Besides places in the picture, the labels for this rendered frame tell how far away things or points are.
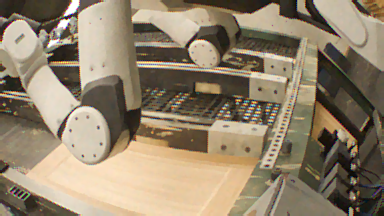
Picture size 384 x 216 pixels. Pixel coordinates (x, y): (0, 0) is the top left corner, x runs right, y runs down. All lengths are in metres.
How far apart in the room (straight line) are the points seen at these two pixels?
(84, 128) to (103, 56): 0.10
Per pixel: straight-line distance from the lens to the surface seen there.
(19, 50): 0.66
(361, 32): 0.71
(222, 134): 1.02
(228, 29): 1.08
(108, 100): 0.56
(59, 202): 0.79
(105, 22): 0.59
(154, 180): 0.93
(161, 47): 1.81
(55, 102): 0.62
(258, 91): 1.42
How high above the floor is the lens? 1.00
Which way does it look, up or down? 5 degrees up
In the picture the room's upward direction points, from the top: 55 degrees counter-clockwise
